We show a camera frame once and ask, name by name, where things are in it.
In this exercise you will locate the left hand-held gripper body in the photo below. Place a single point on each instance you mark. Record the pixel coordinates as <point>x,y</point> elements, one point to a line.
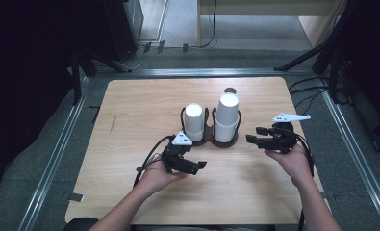
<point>178,160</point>

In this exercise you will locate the black tripod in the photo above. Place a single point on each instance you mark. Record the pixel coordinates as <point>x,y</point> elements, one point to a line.
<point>325,48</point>

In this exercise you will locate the black cabinet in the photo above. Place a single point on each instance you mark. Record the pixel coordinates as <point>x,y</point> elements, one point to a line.
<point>123,25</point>

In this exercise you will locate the white paper cup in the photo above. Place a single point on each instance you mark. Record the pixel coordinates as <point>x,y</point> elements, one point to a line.
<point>194,117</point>
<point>224,133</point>
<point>195,136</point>
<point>227,109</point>

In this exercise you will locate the light wooden furniture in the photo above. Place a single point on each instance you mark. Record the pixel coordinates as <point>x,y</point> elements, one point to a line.
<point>261,8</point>

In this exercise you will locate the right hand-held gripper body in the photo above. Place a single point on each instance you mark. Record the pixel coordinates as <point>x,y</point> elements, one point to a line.
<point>280,139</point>

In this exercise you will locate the black stand legs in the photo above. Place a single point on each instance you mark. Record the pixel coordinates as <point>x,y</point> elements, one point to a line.
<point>81,67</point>

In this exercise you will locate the black curtain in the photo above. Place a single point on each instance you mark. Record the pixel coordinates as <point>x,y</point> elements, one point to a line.
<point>24,80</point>

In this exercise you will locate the person's left hand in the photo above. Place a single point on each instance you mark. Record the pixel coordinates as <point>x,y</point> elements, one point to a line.
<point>158,179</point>

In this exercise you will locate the grey floor tape piece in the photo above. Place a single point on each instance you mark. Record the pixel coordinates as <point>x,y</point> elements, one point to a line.
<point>75,197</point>
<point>328,195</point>

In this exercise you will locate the black chair seat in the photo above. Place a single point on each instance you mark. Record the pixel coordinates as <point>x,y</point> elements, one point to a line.
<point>81,224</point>

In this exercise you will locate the person's right hand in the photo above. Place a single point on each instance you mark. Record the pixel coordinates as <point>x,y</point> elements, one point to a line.
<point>295,163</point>

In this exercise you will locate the grey round disc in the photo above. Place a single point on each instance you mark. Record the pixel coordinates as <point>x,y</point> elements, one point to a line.
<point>230,90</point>

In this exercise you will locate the metal floor rail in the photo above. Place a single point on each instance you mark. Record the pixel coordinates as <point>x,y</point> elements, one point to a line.
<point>357,150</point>
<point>49,166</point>

